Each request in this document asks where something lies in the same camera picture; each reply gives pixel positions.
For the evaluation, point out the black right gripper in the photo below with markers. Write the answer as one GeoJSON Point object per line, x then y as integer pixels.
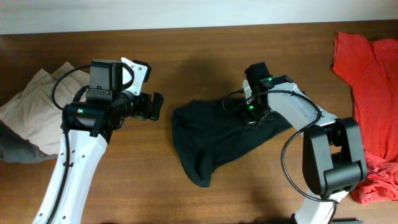
{"type": "Point", "coordinates": [258, 115]}

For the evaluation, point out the dark green t-shirt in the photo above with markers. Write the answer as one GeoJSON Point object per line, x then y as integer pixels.
{"type": "Point", "coordinates": [205, 137]}

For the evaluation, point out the beige folded trousers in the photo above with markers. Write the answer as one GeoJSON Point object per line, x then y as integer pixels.
{"type": "Point", "coordinates": [32, 115]}

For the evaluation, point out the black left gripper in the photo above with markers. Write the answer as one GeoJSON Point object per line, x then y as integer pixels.
{"type": "Point", "coordinates": [155, 106]}

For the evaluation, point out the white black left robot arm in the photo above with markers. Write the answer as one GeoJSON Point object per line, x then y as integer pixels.
{"type": "Point", "coordinates": [96, 111]}

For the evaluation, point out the grey folded garment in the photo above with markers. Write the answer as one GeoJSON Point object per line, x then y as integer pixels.
{"type": "Point", "coordinates": [15, 149]}

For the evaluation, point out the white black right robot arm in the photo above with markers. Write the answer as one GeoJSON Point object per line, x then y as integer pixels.
{"type": "Point", "coordinates": [333, 162]}

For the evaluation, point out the red t-shirt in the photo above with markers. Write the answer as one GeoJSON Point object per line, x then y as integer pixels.
{"type": "Point", "coordinates": [370, 69]}

